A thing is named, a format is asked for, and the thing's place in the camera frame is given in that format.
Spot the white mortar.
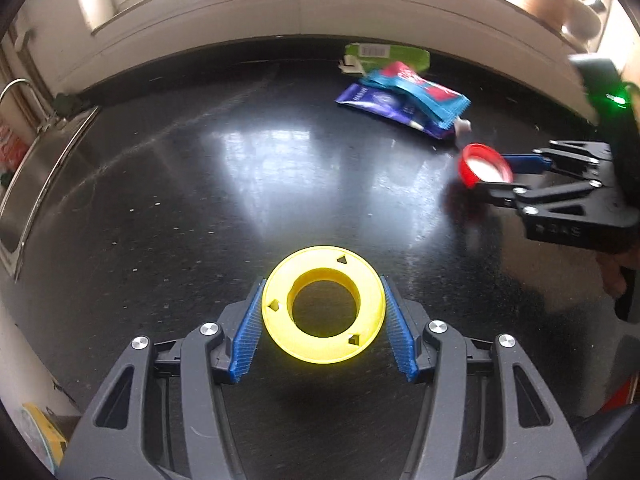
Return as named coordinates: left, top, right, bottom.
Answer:
left=562, top=0, right=602, bottom=44

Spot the purple snack wrapper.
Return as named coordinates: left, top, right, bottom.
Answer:
left=335, top=82, right=458, bottom=140

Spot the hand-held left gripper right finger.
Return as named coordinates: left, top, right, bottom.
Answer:
left=379, top=275, right=588, bottom=480

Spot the green carton piece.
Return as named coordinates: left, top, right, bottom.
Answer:
left=344, top=42, right=431, bottom=72

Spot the red jar lid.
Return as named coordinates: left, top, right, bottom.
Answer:
left=459, top=143, right=515, bottom=192

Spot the yellow rimmed round object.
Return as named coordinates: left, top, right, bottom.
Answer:
left=20, top=402, right=68, bottom=467

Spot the stainless steel sink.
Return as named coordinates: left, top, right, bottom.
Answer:
left=0, top=105, right=103, bottom=281

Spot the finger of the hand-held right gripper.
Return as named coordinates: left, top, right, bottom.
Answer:
left=472, top=177, right=615, bottom=212
left=500, top=140, right=615, bottom=181

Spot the metal faucet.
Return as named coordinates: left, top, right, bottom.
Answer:
left=0, top=77, right=58, bottom=126

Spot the dark blue cloth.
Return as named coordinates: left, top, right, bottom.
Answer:
left=574, top=402, right=636, bottom=480

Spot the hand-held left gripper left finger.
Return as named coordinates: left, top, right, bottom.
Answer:
left=67, top=277, right=267, bottom=480

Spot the yellow plastic tape spool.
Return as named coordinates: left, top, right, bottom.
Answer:
left=261, top=246, right=387, bottom=365

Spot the red patterned cloth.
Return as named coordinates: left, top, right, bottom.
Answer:
left=0, top=120, right=27, bottom=172

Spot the dark green cloth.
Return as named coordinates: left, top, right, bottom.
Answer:
left=52, top=92, right=87, bottom=114

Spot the blue and red wrapper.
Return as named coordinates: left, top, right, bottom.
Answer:
left=361, top=61, right=471, bottom=128

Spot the person's right hand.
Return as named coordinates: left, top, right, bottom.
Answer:
left=595, top=251, right=629, bottom=322

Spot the red container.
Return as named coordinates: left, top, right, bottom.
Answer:
left=602, top=387, right=633, bottom=413

